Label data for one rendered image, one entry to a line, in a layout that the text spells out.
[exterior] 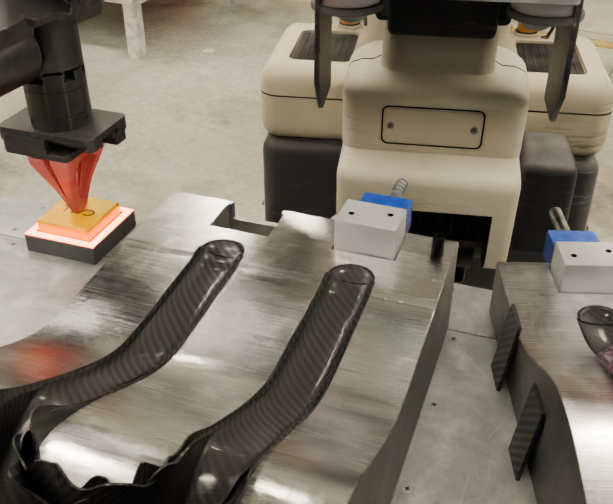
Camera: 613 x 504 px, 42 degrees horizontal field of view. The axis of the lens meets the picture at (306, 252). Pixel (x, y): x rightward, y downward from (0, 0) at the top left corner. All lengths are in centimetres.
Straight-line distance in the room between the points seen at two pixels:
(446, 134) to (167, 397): 59
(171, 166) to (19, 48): 208
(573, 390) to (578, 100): 78
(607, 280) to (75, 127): 48
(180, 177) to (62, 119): 193
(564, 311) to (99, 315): 36
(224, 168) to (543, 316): 215
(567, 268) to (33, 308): 47
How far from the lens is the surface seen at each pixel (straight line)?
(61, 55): 74
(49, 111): 76
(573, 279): 67
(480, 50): 96
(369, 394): 52
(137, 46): 375
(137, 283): 62
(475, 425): 62
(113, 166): 280
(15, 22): 69
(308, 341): 56
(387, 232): 61
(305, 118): 126
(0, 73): 68
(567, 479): 51
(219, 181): 264
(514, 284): 68
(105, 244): 81
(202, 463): 43
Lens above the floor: 124
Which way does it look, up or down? 33 degrees down
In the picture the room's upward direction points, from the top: straight up
